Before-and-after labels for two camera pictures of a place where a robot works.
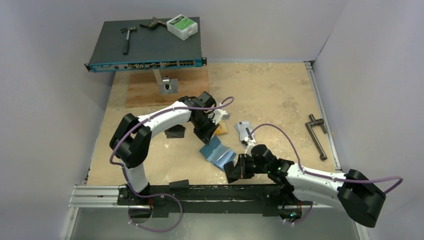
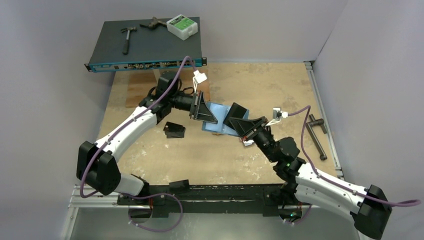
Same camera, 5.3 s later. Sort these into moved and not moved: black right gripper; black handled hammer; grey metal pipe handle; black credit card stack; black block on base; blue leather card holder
Moved: blue leather card holder; black right gripper
Not moved: black block on base; grey metal pipe handle; black credit card stack; black handled hammer
